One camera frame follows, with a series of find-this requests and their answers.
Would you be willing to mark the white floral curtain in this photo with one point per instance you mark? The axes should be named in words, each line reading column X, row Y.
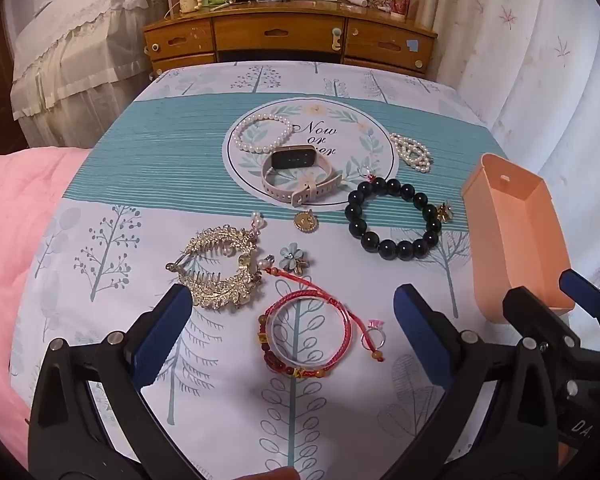
column 530, row 85

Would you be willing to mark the gold bee brooch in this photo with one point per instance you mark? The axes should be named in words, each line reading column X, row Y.
column 445, row 212

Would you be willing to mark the peach plastic box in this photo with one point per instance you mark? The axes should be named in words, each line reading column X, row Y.
column 510, row 240

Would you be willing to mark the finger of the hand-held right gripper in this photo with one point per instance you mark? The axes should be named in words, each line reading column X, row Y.
column 582, row 284
column 535, row 317

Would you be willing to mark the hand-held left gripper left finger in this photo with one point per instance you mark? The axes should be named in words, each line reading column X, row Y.
column 162, row 330

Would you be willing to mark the blue flower brooch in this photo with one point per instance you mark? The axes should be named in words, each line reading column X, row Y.
column 288, row 255

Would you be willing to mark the wooden desk with drawers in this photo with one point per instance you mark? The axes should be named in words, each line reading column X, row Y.
column 280, row 32

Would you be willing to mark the white tube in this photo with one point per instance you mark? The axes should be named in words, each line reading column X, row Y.
column 355, row 1

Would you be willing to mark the gold leaf hair clip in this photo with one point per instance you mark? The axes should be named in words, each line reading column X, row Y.
column 215, row 240

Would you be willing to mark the small pearl earring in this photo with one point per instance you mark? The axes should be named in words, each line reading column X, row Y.
column 256, row 220
column 266, row 262

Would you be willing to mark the pink smartwatch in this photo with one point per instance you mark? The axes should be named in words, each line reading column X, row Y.
column 287, row 159

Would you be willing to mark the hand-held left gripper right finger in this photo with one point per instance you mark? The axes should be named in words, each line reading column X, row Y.
column 420, row 332

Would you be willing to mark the gold round pendant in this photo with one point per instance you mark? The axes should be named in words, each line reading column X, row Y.
column 306, row 221

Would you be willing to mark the tree print tablecloth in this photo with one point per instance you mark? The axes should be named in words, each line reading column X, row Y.
column 155, row 170

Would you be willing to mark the pink blanket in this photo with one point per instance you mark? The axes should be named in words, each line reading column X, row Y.
column 10, row 220

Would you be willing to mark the white lace cloth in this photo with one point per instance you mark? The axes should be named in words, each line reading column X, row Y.
column 80, row 60

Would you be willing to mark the white cup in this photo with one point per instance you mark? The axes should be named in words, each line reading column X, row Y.
column 190, row 5

